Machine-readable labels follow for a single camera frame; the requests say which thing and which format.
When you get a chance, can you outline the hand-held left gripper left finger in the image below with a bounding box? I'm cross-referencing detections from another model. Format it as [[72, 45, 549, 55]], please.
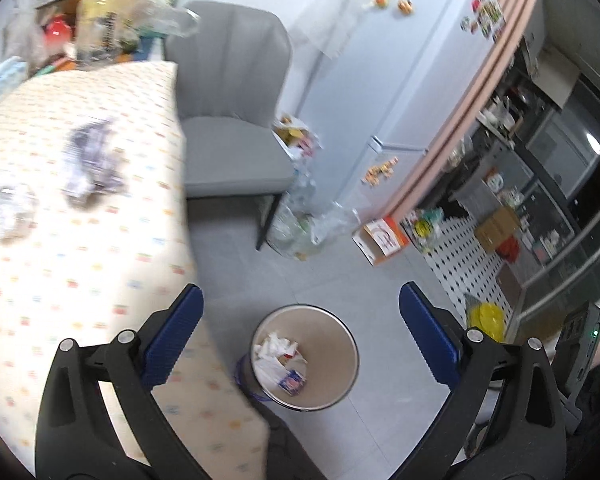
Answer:
[[34, 283, 216, 480]]

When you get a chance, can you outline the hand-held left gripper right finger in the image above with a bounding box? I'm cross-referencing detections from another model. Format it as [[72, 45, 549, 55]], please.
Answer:
[[398, 281, 568, 480]]

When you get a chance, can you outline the round trash bin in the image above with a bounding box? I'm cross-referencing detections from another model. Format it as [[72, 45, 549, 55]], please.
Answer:
[[235, 304, 360, 412]]

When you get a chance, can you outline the white paper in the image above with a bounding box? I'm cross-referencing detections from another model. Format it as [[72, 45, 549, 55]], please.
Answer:
[[252, 330, 306, 396]]

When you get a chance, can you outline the white dotted floor mat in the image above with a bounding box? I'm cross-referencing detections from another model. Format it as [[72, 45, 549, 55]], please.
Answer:
[[400, 212, 521, 326]]

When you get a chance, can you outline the plastic bag with yellow item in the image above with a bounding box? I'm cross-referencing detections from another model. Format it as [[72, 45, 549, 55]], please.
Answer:
[[410, 207, 446, 253]]

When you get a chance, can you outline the orange cardboard box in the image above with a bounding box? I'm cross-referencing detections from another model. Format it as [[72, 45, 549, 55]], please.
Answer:
[[352, 216, 411, 267]]

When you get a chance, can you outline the floral tablecloth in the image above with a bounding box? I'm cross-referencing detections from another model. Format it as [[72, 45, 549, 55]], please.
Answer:
[[0, 60, 271, 466]]

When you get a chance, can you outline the brown cardboard box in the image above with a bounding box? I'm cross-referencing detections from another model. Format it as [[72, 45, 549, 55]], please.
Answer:
[[475, 205, 521, 253]]

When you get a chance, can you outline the plastic bag of bottles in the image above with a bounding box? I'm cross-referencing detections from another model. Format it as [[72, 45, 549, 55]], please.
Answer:
[[267, 162, 361, 261]]

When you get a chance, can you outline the wooden figures fridge magnet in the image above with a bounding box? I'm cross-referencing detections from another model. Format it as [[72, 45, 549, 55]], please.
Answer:
[[361, 157, 398, 187]]

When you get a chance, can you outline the grey chair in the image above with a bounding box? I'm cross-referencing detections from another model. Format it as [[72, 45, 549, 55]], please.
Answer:
[[164, 0, 296, 252]]

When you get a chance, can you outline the crumpled clear plastic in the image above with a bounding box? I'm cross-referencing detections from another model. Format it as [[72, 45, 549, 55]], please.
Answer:
[[0, 182, 38, 241]]

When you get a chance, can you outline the bag of snacks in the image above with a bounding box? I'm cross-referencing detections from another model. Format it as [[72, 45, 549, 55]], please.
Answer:
[[272, 114, 326, 158]]

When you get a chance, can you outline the white refrigerator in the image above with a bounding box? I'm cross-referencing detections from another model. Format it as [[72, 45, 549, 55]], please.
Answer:
[[290, 0, 508, 211]]

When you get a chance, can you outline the blue tissue pack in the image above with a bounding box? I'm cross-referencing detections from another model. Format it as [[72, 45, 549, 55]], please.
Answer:
[[0, 55, 31, 106]]

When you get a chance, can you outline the clear plastic bag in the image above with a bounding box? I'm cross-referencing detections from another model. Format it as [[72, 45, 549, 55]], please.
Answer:
[[2, 0, 51, 68], [135, 0, 201, 41]]

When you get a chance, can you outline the hanging white plastic bag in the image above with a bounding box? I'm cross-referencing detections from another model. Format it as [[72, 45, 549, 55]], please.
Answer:
[[307, 0, 381, 58]]

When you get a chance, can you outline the cluster of fridge magnets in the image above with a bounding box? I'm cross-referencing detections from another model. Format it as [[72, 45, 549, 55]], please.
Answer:
[[460, 0, 507, 43]]

